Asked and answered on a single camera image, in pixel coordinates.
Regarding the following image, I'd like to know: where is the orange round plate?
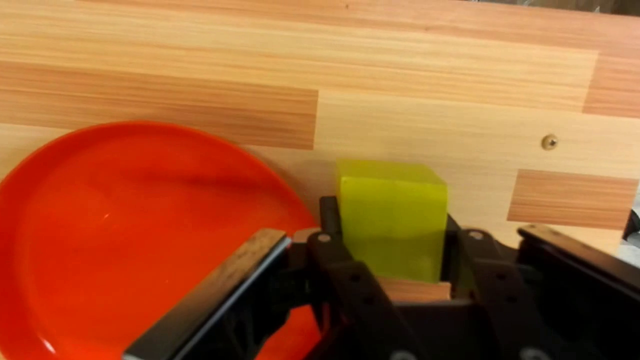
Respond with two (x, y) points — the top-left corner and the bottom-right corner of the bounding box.
(0, 120), (324, 360)

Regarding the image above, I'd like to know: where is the yellow block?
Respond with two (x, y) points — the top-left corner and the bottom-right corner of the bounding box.
(333, 159), (450, 284)

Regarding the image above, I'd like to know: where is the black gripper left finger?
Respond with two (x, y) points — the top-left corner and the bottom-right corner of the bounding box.
(123, 194), (417, 360)

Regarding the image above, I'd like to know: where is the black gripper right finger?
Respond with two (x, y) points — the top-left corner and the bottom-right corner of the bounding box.
(438, 212), (640, 360)

